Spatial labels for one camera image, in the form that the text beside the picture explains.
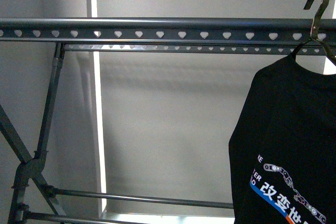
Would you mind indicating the black printed t-shirt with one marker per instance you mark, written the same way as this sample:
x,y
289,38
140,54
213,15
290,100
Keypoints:
x,y
282,150

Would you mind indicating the dark metal clothes hanger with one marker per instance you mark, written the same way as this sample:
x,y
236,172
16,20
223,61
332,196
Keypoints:
x,y
318,16

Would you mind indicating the grey metal clothes rack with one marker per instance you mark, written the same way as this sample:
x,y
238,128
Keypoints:
x,y
33,198

